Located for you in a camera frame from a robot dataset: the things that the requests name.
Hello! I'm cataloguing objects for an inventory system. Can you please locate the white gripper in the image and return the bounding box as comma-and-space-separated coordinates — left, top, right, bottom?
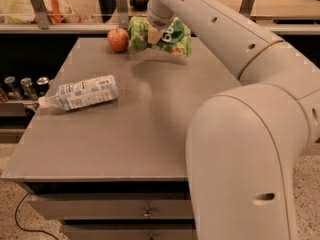
147, 0, 175, 44

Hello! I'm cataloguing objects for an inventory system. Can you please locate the red apple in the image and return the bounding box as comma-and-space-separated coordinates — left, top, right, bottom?
107, 28, 129, 52

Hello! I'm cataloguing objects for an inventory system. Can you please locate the black floor cable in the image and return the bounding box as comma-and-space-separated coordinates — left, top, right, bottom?
14, 192, 60, 240

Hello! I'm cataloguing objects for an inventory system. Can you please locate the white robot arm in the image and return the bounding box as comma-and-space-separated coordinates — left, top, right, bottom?
147, 0, 320, 240

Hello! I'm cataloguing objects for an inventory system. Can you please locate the middle metal bracket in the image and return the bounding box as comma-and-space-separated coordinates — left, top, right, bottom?
116, 0, 129, 29

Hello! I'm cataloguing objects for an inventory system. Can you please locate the left metal bracket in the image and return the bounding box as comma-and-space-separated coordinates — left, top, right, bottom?
30, 0, 52, 30

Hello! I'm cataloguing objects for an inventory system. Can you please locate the silver can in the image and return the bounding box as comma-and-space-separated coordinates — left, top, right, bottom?
4, 76, 23, 100
37, 77, 49, 96
20, 77, 38, 101

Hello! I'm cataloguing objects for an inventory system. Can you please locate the clear plastic water bottle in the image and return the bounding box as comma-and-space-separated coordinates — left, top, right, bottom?
38, 75, 119, 111

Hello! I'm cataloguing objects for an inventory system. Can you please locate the white orange plastic bag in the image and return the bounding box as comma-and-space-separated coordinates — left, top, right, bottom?
1, 0, 74, 24

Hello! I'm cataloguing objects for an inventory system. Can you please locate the silver can left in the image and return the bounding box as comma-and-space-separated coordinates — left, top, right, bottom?
4, 76, 23, 100

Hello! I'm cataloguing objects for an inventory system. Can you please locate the grey drawer cabinet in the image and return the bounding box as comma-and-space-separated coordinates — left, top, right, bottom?
2, 38, 239, 240

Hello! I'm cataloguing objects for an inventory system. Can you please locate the silver can middle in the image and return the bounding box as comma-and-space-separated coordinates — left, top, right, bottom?
20, 77, 38, 101

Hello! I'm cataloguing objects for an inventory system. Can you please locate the silver can right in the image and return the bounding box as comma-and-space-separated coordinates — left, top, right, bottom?
37, 77, 49, 96

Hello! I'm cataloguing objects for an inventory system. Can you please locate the green rice chip bag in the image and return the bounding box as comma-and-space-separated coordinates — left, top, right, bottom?
129, 17, 191, 57

